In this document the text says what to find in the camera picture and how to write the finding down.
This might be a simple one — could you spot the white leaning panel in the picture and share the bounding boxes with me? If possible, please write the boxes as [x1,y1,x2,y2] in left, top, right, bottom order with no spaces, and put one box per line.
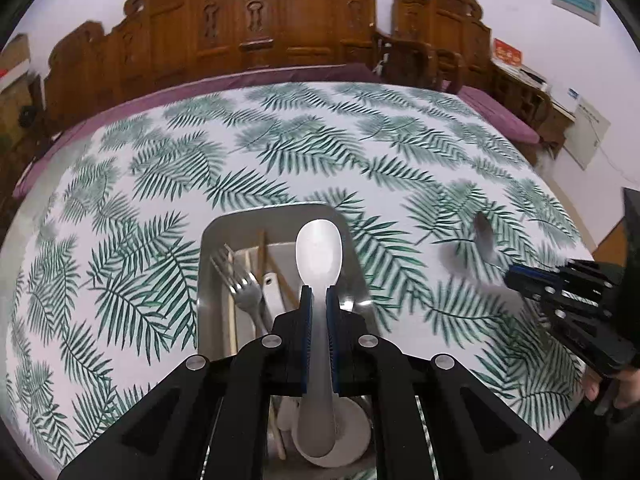
[565,104,612,172]

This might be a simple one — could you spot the red wall sign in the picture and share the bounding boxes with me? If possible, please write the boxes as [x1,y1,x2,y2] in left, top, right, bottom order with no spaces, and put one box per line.
[492,37,524,64]

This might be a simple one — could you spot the large white plastic spoon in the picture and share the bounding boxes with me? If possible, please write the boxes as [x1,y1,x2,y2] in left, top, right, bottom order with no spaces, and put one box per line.
[292,219,347,461]

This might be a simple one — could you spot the brown wooden chopstick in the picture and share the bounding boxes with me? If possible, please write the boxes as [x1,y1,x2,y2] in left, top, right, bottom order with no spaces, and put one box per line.
[265,255,297,312]
[256,229,288,461]

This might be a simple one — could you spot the white ceramic bowl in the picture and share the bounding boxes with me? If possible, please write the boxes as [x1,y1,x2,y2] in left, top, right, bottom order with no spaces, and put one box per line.
[289,395,374,469]

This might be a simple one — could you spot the carved wooden armchair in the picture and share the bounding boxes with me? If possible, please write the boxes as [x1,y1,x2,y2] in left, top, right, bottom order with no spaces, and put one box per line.
[375,0,497,98]

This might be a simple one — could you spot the leaf print tablecloth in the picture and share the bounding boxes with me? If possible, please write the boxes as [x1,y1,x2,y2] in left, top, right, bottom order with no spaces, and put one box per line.
[5,80,597,467]

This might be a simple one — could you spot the long carved wooden bench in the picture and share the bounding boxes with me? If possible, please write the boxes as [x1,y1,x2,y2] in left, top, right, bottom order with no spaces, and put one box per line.
[42,0,379,133]

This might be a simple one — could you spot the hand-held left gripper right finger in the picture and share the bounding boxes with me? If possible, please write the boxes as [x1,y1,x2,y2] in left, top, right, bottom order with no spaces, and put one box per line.
[325,284,583,480]

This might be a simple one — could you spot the purple under cloth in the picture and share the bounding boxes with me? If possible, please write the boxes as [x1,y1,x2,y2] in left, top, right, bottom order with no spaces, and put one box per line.
[12,62,542,201]

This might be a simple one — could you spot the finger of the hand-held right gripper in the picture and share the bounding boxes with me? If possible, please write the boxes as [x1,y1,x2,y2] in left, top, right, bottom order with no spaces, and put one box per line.
[504,275,614,329]
[507,259,619,290]

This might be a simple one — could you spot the large worn cardboard box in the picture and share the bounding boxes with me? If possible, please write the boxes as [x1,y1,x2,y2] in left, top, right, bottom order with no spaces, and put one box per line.
[0,77,48,163]

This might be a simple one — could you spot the white papers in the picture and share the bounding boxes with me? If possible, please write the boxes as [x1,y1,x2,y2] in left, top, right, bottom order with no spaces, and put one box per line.
[517,64,549,87]

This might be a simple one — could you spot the wooden side cabinet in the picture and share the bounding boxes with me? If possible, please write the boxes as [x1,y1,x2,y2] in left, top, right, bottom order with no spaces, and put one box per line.
[492,60,574,147]

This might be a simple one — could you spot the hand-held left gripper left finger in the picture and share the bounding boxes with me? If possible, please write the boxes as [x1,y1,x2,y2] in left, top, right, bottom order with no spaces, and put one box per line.
[57,284,315,480]

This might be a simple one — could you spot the metal spoon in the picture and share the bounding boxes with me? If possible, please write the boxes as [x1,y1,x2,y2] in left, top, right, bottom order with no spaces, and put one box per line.
[471,210,512,282]

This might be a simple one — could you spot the open cardboard box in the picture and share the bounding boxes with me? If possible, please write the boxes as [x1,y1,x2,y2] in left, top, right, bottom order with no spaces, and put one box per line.
[0,34,30,68]

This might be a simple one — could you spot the metal fork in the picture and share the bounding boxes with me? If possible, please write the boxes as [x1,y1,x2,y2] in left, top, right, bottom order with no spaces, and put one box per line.
[232,260,272,339]

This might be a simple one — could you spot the white ceramic spoon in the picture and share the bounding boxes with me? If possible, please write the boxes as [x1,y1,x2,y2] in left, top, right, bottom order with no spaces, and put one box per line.
[260,271,290,337]

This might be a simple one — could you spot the person's right hand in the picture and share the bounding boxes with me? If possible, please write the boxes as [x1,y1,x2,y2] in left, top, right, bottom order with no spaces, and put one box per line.
[582,366,640,411]

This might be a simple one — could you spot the stainless steel tray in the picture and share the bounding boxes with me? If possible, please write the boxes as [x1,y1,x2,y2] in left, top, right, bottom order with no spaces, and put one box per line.
[197,201,382,480]

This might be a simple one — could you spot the person's dark clothing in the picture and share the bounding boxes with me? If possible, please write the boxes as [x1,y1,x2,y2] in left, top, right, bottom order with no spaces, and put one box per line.
[547,370,640,480]

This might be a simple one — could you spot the light wooden chopstick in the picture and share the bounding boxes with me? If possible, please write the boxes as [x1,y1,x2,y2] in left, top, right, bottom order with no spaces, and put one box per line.
[227,250,239,359]

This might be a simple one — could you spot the teal wall sign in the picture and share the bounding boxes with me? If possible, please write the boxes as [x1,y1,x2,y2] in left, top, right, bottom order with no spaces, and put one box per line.
[551,0,602,27]

